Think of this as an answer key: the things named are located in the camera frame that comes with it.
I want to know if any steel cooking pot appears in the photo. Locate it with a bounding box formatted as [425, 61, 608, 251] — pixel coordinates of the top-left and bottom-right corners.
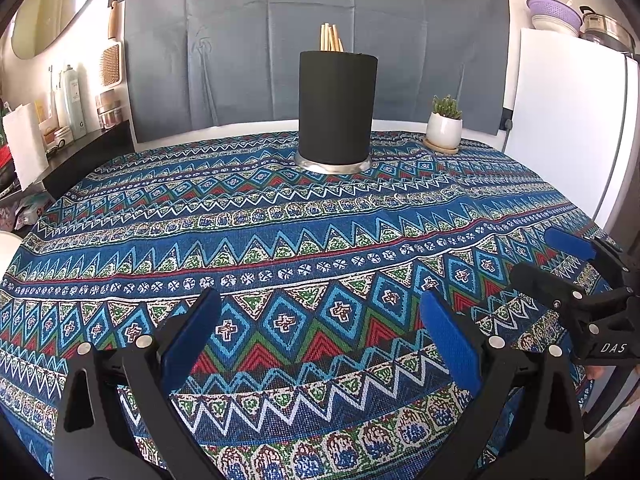
[579, 6, 638, 56]

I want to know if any wooden handled hanging brush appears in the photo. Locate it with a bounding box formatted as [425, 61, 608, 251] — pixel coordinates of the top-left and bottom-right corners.
[107, 0, 123, 41]

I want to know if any blue patterned tablecloth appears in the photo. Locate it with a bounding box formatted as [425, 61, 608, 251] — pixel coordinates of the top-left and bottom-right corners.
[0, 130, 626, 480]

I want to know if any black cylindrical utensil holder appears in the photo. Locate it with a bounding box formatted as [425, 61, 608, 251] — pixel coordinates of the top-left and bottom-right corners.
[294, 50, 375, 175]

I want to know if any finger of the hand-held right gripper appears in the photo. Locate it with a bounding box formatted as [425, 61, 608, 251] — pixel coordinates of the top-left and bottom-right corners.
[511, 262, 596, 331]
[544, 226, 627, 286]

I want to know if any white paper bag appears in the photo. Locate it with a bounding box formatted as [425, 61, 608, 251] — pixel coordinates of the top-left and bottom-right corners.
[2, 102, 48, 191]

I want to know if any pink jar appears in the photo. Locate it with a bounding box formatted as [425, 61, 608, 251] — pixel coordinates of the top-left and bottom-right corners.
[96, 91, 123, 130]

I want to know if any white chair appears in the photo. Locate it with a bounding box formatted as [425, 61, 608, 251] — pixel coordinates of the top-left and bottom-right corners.
[0, 230, 23, 281]

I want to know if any wooden paddle hairbrush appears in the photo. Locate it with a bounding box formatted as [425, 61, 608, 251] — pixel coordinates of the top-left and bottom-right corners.
[98, 42, 123, 88]

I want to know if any tall white bottle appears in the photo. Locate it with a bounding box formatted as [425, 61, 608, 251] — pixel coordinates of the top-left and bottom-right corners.
[60, 65, 87, 141]

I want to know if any white bowl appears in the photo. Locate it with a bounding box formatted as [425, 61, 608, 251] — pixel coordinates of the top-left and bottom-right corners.
[531, 14, 581, 37]

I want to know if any small succulent in white pot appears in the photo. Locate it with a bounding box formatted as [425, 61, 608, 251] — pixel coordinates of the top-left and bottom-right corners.
[425, 94, 464, 148]

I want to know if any bundle of wooden chopsticks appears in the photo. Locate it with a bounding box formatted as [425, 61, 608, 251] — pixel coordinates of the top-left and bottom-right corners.
[319, 22, 346, 53]

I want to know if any black side shelf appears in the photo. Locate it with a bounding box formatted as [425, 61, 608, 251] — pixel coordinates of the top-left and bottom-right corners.
[0, 122, 136, 206]

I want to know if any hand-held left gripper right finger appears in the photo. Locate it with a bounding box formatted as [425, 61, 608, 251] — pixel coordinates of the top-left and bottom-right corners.
[419, 290, 586, 480]

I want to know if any white cream jar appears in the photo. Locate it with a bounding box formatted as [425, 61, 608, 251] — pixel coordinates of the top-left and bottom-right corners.
[44, 126, 75, 148]

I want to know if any pink patterned packet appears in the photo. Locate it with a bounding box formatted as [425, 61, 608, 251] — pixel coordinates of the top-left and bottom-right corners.
[10, 192, 53, 226]

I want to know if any purple colander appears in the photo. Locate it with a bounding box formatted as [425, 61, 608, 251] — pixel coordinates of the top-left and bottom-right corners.
[526, 0, 583, 28]

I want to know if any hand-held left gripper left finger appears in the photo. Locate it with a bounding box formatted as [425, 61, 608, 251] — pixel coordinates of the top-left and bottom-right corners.
[52, 287, 223, 480]

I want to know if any white refrigerator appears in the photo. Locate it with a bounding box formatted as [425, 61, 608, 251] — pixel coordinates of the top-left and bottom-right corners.
[501, 26, 640, 246]

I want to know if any grey-blue cloth backdrop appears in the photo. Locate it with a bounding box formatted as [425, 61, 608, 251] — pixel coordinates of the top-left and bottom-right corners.
[122, 0, 512, 146]

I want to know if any wooden plant saucer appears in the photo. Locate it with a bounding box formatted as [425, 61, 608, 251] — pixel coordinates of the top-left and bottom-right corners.
[422, 137, 460, 156]

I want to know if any oval wall mirror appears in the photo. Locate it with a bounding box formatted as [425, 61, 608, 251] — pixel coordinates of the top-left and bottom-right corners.
[10, 0, 113, 58]

